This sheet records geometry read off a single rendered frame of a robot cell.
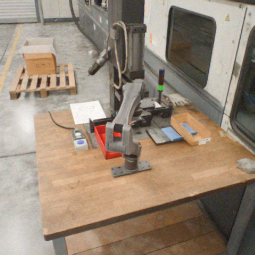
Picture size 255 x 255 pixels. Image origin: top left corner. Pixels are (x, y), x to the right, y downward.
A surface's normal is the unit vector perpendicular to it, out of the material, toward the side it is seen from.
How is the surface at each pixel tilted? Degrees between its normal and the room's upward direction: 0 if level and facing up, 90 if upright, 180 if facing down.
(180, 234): 0
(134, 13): 90
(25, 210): 0
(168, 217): 0
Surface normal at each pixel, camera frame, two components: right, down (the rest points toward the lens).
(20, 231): 0.01, -0.86
